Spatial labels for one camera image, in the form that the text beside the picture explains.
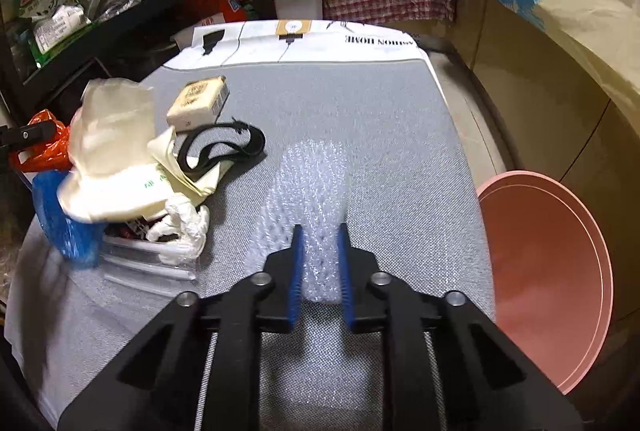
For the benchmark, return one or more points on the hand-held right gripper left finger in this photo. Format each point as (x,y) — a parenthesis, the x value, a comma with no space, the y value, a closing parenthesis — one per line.
(296,271)

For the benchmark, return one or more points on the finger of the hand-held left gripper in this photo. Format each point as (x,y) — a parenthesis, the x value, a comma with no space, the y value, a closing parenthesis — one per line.
(30,133)

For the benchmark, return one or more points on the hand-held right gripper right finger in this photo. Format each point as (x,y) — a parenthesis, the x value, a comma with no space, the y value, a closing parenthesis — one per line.
(345,271)

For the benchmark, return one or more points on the cream plastic bag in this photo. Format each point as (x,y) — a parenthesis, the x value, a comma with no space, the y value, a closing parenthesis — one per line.
(110,146)

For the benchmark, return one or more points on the clear bubble wrap sheet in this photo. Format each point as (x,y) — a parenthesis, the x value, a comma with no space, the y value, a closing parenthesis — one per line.
(310,191)

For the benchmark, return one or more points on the blue plastic bag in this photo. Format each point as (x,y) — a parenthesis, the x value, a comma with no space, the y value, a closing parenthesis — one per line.
(60,221)

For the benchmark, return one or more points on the pink plastic bucket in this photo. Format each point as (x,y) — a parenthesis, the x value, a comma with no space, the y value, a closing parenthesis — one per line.
(540,271)

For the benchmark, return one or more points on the orange plastic bag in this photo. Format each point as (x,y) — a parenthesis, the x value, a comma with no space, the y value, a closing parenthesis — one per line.
(45,156)

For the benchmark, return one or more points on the green white food packets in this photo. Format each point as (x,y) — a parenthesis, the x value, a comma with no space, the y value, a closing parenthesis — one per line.
(50,21)

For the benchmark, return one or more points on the crumpled white tissue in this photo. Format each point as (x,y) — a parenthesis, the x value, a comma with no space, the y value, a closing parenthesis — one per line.
(182,226)

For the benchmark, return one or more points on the grey ironing board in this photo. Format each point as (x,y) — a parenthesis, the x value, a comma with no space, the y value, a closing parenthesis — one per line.
(350,111)

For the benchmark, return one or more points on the black shelf rack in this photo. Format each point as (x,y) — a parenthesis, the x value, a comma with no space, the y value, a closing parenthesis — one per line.
(150,13)

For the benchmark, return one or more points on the small beige cardboard box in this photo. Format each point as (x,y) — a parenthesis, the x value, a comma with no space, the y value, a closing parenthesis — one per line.
(197,103)

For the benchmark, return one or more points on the white lidded bin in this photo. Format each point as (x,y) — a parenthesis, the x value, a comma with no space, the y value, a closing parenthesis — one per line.
(300,3)

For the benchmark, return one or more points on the cream cover cloth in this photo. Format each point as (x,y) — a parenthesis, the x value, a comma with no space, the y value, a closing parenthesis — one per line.
(590,11)

